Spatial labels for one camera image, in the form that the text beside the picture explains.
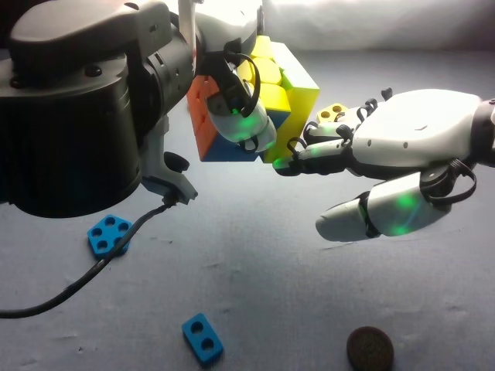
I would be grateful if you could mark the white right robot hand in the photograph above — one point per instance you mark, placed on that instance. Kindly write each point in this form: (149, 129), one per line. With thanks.
(417, 127)

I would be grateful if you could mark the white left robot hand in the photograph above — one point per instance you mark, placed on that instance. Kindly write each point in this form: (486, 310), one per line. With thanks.
(247, 127)

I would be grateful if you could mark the multicoloured puzzle cube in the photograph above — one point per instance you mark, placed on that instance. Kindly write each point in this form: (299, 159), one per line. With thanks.
(298, 100)

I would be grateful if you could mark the yellow pentagon block with holes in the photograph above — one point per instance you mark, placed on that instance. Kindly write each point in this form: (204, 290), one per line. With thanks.
(321, 119)

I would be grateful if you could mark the white backdrop cloth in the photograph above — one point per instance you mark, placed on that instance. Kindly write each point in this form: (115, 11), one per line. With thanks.
(386, 23)

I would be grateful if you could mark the grey table cloth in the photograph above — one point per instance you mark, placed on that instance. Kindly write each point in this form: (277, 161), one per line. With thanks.
(309, 290)

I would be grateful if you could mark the blue pentagon block with holes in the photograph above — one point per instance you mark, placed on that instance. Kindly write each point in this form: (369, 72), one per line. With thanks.
(98, 252)

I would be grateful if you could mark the blue two-hole block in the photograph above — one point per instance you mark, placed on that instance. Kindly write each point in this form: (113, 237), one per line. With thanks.
(203, 335)

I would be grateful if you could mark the brown round cookie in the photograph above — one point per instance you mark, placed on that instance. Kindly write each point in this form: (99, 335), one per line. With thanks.
(369, 349)

